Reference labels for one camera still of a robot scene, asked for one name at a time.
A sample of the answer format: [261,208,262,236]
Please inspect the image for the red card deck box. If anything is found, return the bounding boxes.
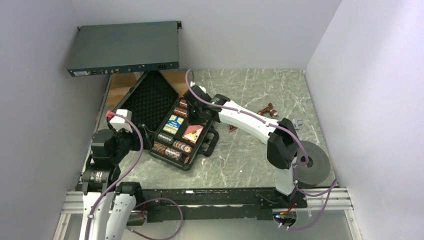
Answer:
[182,124,205,144]

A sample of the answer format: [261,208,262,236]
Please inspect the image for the blue white card deck box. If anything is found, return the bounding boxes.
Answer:
[162,114,185,135]

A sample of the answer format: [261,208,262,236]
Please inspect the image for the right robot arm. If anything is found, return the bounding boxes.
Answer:
[184,84,307,208]

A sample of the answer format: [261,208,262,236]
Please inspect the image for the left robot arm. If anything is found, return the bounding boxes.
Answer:
[79,127,160,240]

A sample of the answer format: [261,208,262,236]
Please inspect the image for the red yellow blue chip stack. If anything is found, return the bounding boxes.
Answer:
[152,141,168,155]

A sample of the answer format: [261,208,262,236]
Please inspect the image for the orange black chip stack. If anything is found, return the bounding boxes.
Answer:
[178,99,188,110]
[173,107,189,118]

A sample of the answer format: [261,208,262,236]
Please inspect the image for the black poker chip case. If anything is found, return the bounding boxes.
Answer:
[113,71,220,171]

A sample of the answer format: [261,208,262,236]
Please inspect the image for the orange blue chip stack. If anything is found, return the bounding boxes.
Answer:
[164,147,183,161]

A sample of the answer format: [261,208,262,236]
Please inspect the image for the red white loose chips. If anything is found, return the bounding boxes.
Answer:
[172,140,192,154]

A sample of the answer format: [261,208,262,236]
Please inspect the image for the wooden board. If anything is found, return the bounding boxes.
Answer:
[105,70,188,108]

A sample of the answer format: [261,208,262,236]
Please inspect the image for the brown pipe fitting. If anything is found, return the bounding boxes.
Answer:
[257,102,279,119]

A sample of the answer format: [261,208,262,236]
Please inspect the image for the dark green rack unit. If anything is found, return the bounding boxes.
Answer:
[67,20,183,77]

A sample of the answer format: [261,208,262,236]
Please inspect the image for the dark grey disc weight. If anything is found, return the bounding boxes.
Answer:
[296,140,331,189]

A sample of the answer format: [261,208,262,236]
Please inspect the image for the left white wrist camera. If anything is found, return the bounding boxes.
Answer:
[106,109,133,133]

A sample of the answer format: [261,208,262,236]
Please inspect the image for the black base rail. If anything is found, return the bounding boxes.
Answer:
[137,187,308,223]

